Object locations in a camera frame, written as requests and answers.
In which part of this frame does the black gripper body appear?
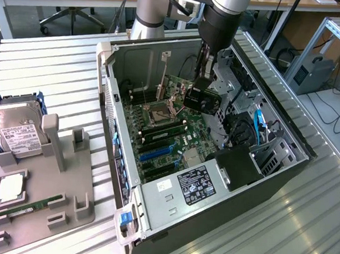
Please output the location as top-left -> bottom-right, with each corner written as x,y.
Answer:
195,5 -> 243,53

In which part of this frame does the graphics card with black cooler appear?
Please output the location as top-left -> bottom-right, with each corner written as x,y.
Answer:
155,50 -> 227,117

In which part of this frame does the silver drive cage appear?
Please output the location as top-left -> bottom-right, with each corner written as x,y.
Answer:
207,38 -> 283,142

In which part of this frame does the black office chair base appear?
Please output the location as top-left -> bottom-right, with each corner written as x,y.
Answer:
241,9 -> 261,31

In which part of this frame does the open metal socket cover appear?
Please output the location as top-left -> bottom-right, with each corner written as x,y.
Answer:
166,96 -> 187,118

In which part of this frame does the green motherboard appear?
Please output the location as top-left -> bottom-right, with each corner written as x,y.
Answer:
114,80 -> 224,190

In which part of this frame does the CPU socket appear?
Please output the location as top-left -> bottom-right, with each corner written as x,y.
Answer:
142,100 -> 179,128

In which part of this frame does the black RAM slot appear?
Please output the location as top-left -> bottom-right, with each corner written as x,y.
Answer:
137,116 -> 188,140
129,85 -> 159,98
130,95 -> 159,108
129,89 -> 159,101
130,92 -> 159,104
139,120 -> 188,143

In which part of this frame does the thin metal locking lever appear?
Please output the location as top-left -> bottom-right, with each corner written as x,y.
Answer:
141,85 -> 150,108

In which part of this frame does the black slanted pole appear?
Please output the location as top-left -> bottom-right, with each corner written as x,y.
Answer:
266,0 -> 304,55

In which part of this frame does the green RAM stick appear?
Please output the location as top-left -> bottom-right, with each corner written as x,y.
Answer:
0,188 -> 65,225
142,127 -> 187,145

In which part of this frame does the silver chipset heatsink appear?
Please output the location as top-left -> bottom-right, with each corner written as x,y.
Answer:
183,150 -> 203,168

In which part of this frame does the long black expansion slot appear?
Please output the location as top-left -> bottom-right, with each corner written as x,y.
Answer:
142,160 -> 176,178
143,165 -> 176,184
137,138 -> 170,157

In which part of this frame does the blue expansion slot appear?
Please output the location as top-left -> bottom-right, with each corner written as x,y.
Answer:
139,145 -> 174,165

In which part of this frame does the black plastic shroud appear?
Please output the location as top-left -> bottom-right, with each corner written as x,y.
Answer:
201,143 -> 268,195

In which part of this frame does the silver disk bay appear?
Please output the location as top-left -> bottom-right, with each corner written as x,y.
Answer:
248,133 -> 311,180

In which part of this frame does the grey floor cabinet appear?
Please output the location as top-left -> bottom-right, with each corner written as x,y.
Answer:
283,52 -> 338,99

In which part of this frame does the silver power supply unit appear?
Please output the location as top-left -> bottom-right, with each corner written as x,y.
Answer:
136,153 -> 233,238

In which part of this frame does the open black PC case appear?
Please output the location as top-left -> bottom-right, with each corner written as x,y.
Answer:
79,22 -> 328,254

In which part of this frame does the silver office chair base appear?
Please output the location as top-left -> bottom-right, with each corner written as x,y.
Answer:
37,3 -> 108,39

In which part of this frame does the blue case latch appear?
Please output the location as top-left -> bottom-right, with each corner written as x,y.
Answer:
119,212 -> 132,227

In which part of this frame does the grey parts rack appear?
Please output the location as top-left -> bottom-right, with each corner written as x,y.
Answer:
0,109 -> 103,254

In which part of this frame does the silver hard disk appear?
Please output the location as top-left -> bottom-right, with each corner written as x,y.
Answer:
0,99 -> 48,161

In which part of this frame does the silver CPU chip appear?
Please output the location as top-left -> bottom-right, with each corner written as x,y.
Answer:
0,174 -> 27,204

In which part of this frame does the black looped wire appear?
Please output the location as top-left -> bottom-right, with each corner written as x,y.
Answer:
174,53 -> 200,87

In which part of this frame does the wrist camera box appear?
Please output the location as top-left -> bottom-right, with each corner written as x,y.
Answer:
177,0 -> 209,18

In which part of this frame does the black power wire bundle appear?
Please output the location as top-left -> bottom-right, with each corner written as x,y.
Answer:
221,109 -> 262,149

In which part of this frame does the blue flat wire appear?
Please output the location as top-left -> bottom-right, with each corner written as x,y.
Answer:
252,109 -> 268,147

